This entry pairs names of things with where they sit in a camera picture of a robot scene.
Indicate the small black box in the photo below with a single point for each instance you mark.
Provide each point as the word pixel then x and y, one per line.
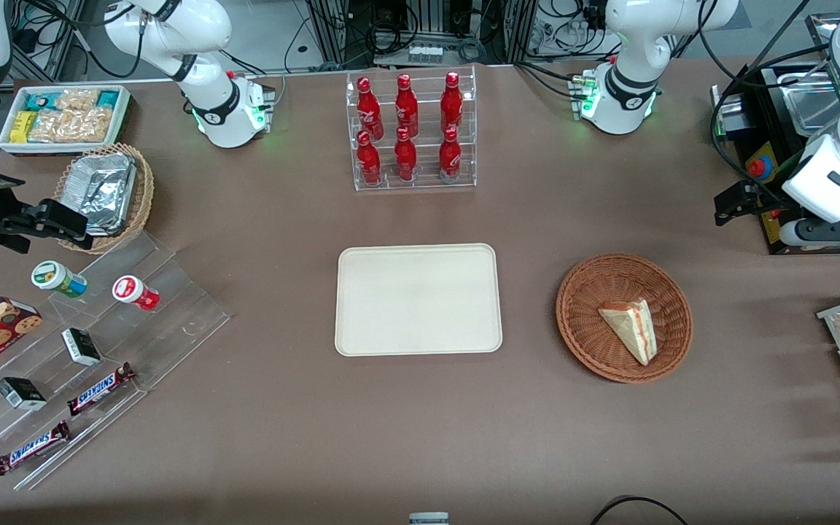
pixel 81 347
pixel 21 394

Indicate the green lid snack cup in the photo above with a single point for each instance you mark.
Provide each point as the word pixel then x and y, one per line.
pixel 55 277

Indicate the red lid snack cup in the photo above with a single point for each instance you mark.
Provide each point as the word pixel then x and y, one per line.
pixel 132 292

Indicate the red emergency stop button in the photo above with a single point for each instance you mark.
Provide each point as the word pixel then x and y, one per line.
pixel 757 168

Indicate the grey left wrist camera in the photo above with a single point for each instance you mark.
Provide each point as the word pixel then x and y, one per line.
pixel 828 232

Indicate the small grey box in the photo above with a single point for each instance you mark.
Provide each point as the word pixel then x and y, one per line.
pixel 429 519

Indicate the triangular sandwich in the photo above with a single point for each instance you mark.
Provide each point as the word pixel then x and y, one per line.
pixel 631 328

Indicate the beige rectangular tray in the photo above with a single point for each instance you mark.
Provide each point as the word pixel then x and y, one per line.
pixel 418 299

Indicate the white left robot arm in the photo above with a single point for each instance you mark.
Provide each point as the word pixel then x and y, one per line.
pixel 631 44

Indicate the large clear cracker bag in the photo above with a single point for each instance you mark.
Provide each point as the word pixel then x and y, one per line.
pixel 74 126

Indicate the yellow snack packet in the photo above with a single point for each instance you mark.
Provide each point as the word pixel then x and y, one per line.
pixel 22 126

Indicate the clear acrylic bottle rack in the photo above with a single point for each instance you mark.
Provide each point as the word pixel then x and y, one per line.
pixel 427 182

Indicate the teal snack packet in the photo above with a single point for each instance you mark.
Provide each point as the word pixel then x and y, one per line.
pixel 107 99
pixel 39 100

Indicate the Snickers chocolate bar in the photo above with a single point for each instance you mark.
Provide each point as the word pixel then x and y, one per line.
pixel 32 448
pixel 99 390

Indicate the red cola bottle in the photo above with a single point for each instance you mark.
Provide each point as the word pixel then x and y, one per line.
pixel 406 106
pixel 369 162
pixel 367 109
pixel 450 157
pixel 451 103
pixel 405 159

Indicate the clear acrylic step display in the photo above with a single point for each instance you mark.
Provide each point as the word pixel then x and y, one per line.
pixel 172 321

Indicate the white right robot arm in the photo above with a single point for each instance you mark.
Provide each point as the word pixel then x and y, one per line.
pixel 208 29

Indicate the black food warmer appliance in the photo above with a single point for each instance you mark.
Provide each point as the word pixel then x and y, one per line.
pixel 770 87

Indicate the stainless steel pan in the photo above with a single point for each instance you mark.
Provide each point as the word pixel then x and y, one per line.
pixel 810 102

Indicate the small clear cracker bag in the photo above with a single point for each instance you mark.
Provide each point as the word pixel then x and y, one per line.
pixel 77 100

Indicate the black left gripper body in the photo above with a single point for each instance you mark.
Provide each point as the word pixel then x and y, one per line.
pixel 764 197

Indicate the white snack bin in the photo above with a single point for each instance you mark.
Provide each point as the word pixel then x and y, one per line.
pixel 125 117

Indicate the white power strip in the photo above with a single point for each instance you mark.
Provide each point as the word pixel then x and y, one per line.
pixel 425 53

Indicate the round brown wicker basket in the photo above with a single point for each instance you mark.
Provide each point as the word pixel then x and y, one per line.
pixel 588 321

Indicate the silver foil container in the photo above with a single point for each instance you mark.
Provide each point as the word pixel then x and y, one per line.
pixel 99 189

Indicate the light wicker basket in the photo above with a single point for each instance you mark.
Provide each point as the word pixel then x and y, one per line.
pixel 141 197

